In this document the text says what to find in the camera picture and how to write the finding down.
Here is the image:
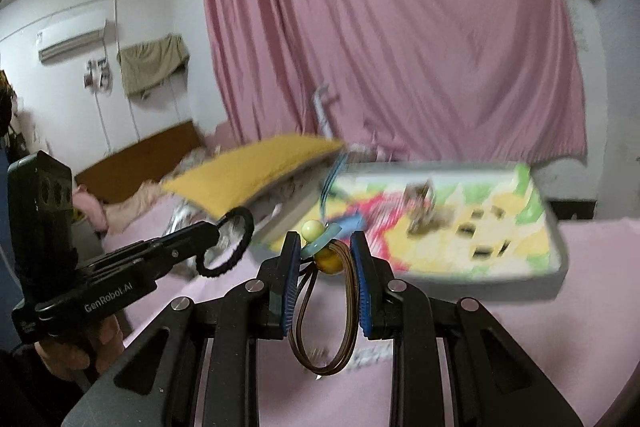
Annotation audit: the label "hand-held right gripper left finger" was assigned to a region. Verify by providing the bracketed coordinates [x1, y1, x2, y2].
[60, 231, 306, 427]

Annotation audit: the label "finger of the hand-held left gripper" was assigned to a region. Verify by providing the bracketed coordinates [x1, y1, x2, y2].
[82, 221, 226, 283]

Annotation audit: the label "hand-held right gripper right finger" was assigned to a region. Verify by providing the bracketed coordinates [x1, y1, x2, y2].
[349, 231, 583, 427]

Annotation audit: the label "brown beaded hair tie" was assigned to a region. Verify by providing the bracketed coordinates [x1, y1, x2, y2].
[287, 219, 358, 378]

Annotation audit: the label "grey box with colourful lining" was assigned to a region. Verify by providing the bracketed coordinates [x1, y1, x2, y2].
[250, 159, 571, 283]

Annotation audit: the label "person's left forearm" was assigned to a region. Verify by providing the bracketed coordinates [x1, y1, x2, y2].
[0, 347, 91, 427]

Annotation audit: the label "person's left hand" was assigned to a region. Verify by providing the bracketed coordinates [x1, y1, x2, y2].
[35, 312, 126, 383]

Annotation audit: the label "silver floral pillow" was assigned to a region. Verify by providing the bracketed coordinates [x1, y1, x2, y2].
[167, 199, 241, 280]

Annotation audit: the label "peach floral quilt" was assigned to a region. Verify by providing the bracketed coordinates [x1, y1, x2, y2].
[102, 147, 216, 235]

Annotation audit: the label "wooden headboard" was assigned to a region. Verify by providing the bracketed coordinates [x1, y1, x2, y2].
[75, 121, 203, 202]

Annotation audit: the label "dark hanging clothes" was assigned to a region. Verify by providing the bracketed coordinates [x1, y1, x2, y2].
[0, 69, 31, 168]

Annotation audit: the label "beige hair clip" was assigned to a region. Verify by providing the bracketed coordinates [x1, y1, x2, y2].
[405, 182, 441, 233]

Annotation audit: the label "yellow pillow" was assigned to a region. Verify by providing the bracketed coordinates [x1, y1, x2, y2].
[160, 134, 346, 220]

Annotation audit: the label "white air conditioner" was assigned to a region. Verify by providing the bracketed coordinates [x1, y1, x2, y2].
[37, 19, 108, 64]

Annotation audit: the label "olive hanging cloth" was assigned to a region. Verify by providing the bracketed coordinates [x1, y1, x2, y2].
[116, 33, 192, 98]

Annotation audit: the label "pink blanket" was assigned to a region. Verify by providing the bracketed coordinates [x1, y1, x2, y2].
[100, 187, 640, 427]

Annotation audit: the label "pink curtain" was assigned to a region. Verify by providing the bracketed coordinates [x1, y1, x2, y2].
[199, 0, 588, 168]

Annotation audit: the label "wall hooks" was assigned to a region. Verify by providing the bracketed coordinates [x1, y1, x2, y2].
[82, 57, 113, 95]

